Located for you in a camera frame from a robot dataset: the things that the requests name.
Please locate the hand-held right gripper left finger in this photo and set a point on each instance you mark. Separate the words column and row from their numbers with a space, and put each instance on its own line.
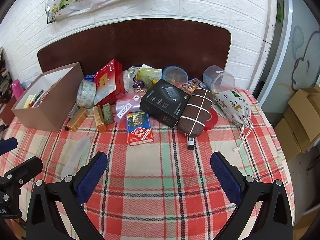
column 92, row 173

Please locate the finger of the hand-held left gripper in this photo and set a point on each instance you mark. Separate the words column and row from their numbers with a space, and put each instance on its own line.
column 8, row 145
column 25, row 167

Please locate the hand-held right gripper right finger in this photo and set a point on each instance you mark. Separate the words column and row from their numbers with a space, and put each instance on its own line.
column 225, row 177

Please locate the brown cardboard box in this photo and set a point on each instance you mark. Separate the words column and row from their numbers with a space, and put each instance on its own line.
column 50, row 110

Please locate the gold rectangular box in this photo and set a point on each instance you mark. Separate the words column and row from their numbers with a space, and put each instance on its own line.
column 100, row 118
column 77, row 120

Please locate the brown pouch with white grid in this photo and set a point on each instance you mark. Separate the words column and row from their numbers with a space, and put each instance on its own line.
column 197, row 112

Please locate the round container with blue lid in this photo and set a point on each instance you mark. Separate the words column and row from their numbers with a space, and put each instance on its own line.
column 175, row 75

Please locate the translucent plastic tube case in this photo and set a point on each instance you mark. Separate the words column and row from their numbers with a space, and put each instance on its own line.
column 75, row 158

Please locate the black marker with white label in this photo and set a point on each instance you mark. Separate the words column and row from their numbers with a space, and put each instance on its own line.
column 190, row 143

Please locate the yellow paper card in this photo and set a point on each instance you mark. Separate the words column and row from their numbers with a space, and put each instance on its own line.
column 29, row 100

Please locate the pink bottle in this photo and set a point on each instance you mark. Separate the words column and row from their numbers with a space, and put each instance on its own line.
column 17, row 89

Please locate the red tape roll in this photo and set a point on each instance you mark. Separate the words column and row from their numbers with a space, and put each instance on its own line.
column 212, row 120

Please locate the small green gold box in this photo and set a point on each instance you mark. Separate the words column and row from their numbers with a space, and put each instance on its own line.
column 108, row 113

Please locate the playing card box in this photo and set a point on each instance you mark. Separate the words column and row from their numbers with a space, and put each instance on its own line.
column 137, row 128

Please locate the plaid blanket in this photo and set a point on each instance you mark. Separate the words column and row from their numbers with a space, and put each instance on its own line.
column 160, row 180

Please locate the pile of dark clutter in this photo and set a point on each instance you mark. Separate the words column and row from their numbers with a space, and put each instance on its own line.
column 3, row 75

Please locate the pack of clear zip bags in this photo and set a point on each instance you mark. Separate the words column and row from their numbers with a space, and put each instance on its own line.
column 126, row 108

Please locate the patterned clear tape roll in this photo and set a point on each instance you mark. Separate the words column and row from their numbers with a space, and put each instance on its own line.
column 86, row 93

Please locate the pink key tag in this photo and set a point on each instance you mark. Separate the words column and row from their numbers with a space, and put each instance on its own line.
column 136, row 98

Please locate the red gift box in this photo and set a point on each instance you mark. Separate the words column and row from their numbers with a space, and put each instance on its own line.
column 110, row 82

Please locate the black product box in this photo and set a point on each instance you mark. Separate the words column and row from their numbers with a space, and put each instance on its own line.
column 165, row 102

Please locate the blue plastic packet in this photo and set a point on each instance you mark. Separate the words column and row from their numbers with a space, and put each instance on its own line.
column 90, row 76

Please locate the colourful card pack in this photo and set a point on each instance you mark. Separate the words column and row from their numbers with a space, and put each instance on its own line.
column 192, row 85

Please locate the clear plastic jar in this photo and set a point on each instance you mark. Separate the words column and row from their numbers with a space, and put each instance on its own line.
column 218, row 78

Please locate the small dark green box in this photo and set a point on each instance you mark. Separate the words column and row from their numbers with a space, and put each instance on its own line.
column 150, row 81

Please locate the green and white carton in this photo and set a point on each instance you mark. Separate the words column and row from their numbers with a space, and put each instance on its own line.
column 150, row 73

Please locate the dark brown headboard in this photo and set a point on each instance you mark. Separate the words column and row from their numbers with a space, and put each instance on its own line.
column 135, row 45

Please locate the white door with cartoon drawing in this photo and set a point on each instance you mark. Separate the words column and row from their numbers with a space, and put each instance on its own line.
column 295, row 42

